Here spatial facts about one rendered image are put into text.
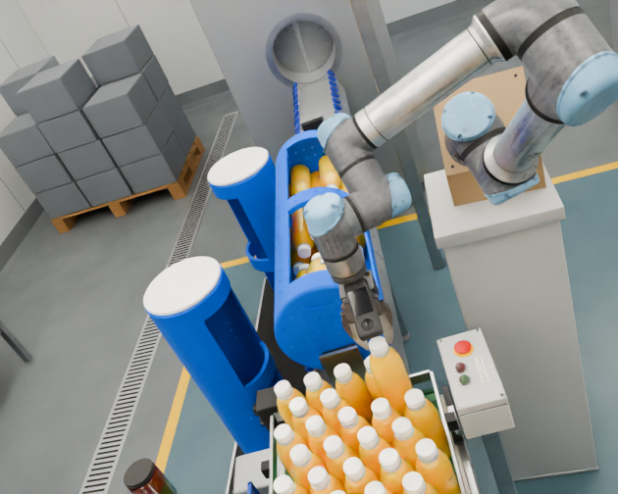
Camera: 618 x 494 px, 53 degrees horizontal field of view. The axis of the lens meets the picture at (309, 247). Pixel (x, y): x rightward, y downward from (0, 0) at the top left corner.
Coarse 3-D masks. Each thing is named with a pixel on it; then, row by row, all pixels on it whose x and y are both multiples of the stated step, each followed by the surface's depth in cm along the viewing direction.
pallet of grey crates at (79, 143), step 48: (96, 48) 479; (144, 48) 498; (48, 96) 455; (96, 96) 472; (144, 96) 475; (0, 144) 482; (48, 144) 481; (96, 144) 478; (144, 144) 475; (192, 144) 549; (48, 192) 507; (96, 192) 504; (144, 192) 500
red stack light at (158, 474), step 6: (156, 468) 119; (156, 474) 118; (162, 474) 121; (150, 480) 117; (156, 480) 118; (162, 480) 120; (144, 486) 116; (150, 486) 117; (156, 486) 118; (162, 486) 119; (132, 492) 117; (138, 492) 117; (144, 492) 117; (150, 492) 118; (156, 492) 118
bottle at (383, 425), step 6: (390, 408) 131; (390, 414) 130; (396, 414) 132; (372, 420) 133; (378, 420) 131; (384, 420) 131; (390, 420) 130; (378, 426) 131; (384, 426) 130; (390, 426) 130; (378, 432) 132; (384, 432) 131; (390, 432) 131; (390, 438) 131; (390, 444) 133
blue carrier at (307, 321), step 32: (288, 160) 224; (320, 192) 182; (288, 224) 177; (288, 256) 165; (288, 288) 153; (320, 288) 147; (288, 320) 152; (320, 320) 153; (288, 352) 159; (320, 352) 159
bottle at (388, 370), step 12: (372, 360) 130; (384, 360) 129; (396, 360) 130; (372, 372) 132; (384, 372) 129; (396, 372) 130; (384, 384) 132; (396, 384) 132; (408, 384) 134; (384, 396) 135; (396, 396) 133; (396, 408) 136
